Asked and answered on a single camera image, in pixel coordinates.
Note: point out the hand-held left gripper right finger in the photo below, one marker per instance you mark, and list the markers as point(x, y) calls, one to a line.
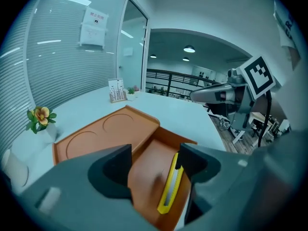
point(216, 177)

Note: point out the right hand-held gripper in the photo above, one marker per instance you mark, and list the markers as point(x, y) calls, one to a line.
point(257, 78)

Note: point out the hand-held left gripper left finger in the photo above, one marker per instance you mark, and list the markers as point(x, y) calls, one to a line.
point(72, 191)

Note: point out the yellow utility knife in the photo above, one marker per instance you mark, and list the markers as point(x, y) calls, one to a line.
point(169, 177)

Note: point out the orange wooden box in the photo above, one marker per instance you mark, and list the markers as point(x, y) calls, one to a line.
point(108, 131)

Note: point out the black metal railing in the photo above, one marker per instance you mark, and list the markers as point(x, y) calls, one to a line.
point(170, 80)

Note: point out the white square table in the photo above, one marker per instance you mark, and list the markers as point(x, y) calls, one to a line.
point(173, 114)

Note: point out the black pendant lamp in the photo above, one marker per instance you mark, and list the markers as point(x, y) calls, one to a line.
point(153, 56)
point(189, 49)
point(185, 59)

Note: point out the white cup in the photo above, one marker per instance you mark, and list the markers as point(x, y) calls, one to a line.
point(14, 170)

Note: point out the small potted succulent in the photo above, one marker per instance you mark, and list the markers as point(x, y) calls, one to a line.
point(132, 93)

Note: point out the potted orange flower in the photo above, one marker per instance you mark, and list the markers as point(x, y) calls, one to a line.
point(42, 115)

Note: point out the frosted glass door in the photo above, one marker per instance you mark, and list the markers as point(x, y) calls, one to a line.
point(132, 56)

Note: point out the white door sign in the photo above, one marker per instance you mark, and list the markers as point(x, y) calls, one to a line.
point(128, 52)

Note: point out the person's white shirt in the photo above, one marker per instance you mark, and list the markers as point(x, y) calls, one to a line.
point(285, 25)

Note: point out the white paper notice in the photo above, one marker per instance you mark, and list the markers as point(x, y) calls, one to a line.
point(92, 30)

